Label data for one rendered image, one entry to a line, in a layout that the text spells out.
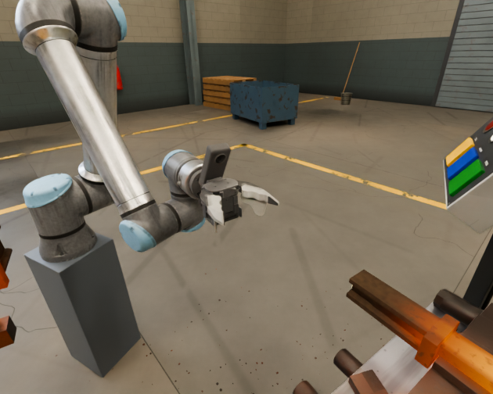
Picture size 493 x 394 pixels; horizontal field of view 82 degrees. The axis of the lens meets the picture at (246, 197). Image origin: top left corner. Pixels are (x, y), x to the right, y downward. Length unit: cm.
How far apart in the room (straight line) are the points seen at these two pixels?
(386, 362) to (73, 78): 79
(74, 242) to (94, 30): 70
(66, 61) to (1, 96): 634
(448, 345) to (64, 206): 107
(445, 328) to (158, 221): 59
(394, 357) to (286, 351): 111
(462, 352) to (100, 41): 94
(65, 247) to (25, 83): 610
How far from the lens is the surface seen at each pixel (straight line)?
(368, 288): 37
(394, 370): 43
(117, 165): 73
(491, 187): 70
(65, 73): 80
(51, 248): 122
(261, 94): 514
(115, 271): 133
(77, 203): 116
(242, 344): 154
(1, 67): 711
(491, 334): 41
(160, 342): 161
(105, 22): 93
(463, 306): 50
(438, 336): 35
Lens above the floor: 125
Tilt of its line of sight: 27 degrees down
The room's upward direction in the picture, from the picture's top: 1 degrees counter-clockwise
